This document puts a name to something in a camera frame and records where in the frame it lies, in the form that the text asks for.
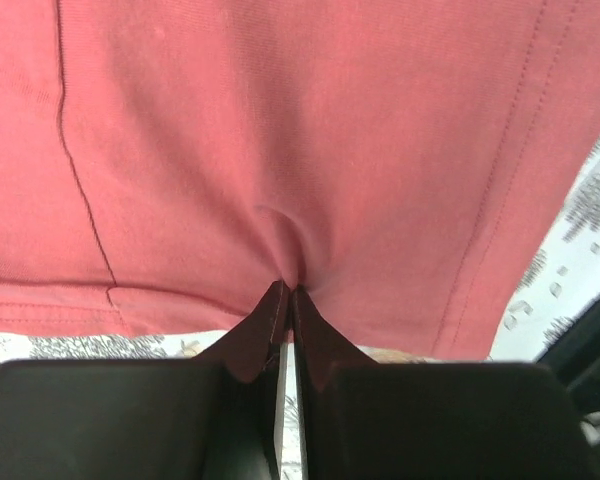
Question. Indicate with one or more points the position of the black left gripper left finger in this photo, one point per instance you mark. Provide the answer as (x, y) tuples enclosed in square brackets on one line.
[(212, 416)]

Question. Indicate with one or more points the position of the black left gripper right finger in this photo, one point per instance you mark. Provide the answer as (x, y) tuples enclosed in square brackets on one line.
[(368, 420)]

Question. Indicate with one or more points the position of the salmon pink t shirt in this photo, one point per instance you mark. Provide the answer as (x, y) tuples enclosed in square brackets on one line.
[(163, 162)]

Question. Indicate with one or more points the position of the floral patterned table mat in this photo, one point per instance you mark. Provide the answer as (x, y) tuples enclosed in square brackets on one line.
[(555, 273)]

